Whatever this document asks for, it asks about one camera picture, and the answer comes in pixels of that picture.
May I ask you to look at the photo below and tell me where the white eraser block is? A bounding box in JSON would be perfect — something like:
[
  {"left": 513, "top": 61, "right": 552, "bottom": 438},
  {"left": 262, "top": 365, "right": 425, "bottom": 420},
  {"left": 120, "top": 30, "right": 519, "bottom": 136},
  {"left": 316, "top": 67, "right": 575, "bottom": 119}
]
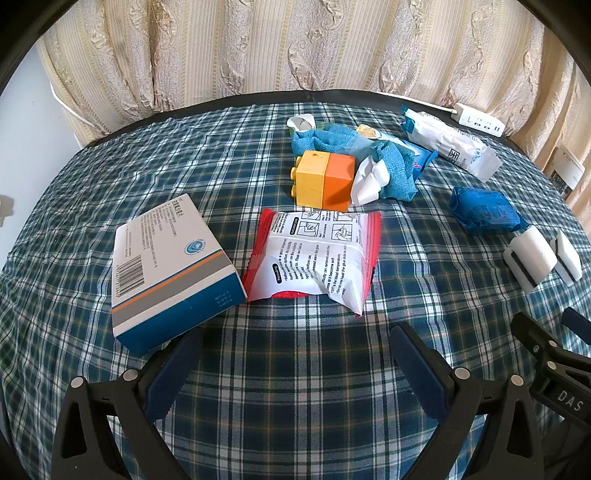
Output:
[
  {"left": 551, "top": 230, "right": 583, "bottom": 282},
  {"left": 502, "top": 226, "right": 559, "bottom": 294}
]

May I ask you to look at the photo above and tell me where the red and white packet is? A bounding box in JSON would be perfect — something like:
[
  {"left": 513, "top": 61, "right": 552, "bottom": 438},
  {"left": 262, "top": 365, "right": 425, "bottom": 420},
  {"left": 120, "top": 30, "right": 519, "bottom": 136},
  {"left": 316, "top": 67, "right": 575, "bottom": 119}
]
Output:
[{"left": 242, "top": 208, "right": 383, "bottom": 318}]

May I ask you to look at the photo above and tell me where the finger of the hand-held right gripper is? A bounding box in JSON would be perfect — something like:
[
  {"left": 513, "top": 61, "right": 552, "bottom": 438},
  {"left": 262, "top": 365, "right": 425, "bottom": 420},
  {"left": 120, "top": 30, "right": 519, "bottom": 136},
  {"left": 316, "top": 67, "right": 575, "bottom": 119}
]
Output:
[
  {"left": 562, "top": 307, "right": 591, "bottom": 347},
  {"left": 510, "top": 311, "right": 591, "bottom": 371}
]

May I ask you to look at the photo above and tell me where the beige patterned curtain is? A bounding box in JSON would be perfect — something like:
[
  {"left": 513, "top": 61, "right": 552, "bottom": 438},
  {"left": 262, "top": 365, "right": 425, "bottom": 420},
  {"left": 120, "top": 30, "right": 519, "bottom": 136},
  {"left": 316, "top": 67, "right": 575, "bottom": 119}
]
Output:
[{"left": 37, "top": 0, "right": 591, "bottom": 213}]

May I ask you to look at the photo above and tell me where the white and blue medicine box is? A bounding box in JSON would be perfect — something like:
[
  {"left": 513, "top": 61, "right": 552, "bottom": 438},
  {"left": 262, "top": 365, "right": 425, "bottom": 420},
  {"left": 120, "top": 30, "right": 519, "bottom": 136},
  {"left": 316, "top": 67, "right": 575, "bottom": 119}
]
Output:
[{"left": 111, "top": 194, "right": 247, "bottom": 356}]

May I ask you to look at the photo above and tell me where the thin white wall cable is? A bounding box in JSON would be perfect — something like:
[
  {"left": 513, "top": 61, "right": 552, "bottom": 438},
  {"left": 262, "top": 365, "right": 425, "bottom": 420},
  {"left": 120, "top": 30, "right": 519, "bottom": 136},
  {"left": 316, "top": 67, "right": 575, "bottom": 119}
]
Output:
[{"left": 51, "top": 85, "right": 100, "bottom": 139}]

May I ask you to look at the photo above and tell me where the white power strip cable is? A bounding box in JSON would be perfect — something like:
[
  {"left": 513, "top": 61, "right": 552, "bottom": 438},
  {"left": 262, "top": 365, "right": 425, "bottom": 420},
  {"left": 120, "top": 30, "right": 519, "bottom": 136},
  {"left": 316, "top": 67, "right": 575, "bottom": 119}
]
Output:
[{"left": 402, "top": 96, "right": 457, "bottom": 112}]

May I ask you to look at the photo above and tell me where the blue towel cloth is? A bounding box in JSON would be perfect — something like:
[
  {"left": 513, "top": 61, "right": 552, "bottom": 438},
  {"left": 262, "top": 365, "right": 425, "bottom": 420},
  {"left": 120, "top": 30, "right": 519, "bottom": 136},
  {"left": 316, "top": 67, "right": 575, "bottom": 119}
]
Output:
[{"left": 290, "top": 124, "right": 438, "bottom": 203}]

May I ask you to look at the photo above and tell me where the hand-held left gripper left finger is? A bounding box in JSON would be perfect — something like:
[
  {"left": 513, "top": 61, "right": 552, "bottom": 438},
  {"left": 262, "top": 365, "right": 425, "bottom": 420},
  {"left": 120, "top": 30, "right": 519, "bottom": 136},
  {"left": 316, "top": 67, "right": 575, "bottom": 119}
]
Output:
[{"left": 51, "top": 329, "right": 204, "bottom": 480}]

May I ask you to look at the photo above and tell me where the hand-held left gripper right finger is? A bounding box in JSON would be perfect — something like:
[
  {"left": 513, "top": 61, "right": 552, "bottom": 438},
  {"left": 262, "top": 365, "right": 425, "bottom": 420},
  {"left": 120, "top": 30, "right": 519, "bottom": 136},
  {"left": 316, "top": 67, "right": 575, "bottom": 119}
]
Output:
[{"left": 390, "top": 323, "right": 546, "bottom": 480}]

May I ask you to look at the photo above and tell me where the white and blue tissue pack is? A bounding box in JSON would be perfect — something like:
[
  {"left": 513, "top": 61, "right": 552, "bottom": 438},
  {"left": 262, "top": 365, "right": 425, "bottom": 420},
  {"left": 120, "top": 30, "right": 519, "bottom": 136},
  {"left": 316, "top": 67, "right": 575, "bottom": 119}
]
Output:
[{"left": 399, "top": 105, "right": 502, "bottom": 183}]

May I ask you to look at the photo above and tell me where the white power strip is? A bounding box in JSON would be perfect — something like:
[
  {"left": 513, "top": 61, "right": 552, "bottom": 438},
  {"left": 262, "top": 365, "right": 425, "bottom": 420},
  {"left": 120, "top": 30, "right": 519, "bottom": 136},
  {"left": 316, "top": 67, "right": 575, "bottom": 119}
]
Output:
[{"left": 452, "top": 102, "right": 505, "bottom": 137}]

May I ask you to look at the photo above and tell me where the large white folded paper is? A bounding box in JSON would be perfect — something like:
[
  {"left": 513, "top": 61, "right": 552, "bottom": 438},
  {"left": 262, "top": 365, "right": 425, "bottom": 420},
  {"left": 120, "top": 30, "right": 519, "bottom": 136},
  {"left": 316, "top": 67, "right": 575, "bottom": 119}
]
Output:
[{"left": 350, "top": 156, "right": 391, "bottom": 206}]

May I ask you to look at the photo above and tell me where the blue cracker packet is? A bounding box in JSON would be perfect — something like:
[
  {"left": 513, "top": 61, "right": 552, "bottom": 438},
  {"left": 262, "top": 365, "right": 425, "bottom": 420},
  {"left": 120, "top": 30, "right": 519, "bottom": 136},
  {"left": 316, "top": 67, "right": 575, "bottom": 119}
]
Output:
[{"left": 355, "top": 124, "right": 439, "bottom": 174}]

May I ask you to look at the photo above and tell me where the blue wrapped packet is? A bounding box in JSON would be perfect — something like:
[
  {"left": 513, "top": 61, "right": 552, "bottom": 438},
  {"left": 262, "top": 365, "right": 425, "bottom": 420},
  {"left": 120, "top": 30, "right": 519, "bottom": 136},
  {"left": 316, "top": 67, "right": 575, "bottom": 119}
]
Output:
[{"left": 450, "top": 186, "right": 529, "bottom": 236}]

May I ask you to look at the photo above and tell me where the white printed box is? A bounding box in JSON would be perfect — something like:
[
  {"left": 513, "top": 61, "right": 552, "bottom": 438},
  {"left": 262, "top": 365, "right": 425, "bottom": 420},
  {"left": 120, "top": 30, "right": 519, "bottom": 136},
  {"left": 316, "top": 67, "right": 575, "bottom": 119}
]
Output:
[{"left": 549, "top": 144, "right": 587, "bottom": 201}]

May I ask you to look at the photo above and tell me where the yellow and orange toy block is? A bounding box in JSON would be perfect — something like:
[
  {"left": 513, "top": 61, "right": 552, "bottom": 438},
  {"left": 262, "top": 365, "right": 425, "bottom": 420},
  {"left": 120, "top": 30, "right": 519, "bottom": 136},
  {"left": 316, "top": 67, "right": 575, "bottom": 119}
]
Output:
[{"left": 290, "top": 150, "right": 357, "bottom": 213}]

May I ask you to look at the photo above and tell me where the blue plaid tablecloth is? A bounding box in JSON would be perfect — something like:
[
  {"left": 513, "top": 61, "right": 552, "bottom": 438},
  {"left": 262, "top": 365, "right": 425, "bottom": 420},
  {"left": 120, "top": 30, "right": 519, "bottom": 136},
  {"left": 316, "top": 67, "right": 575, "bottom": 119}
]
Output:
[{"left": 0, "top": 102, "right": 591, "bottom": 480}]

